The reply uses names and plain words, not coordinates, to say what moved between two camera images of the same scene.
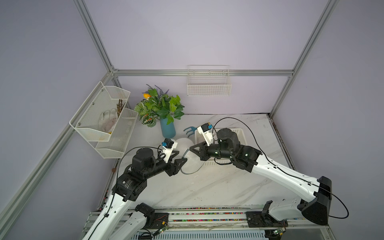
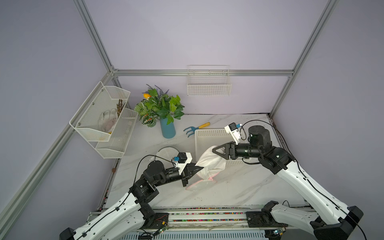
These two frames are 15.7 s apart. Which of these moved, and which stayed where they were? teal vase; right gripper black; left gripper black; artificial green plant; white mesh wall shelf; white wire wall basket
Moved: left gripper black; right gripper black
Stayed: teal vase; white mesh wall shelf; white wire wall basket; artificial green plant
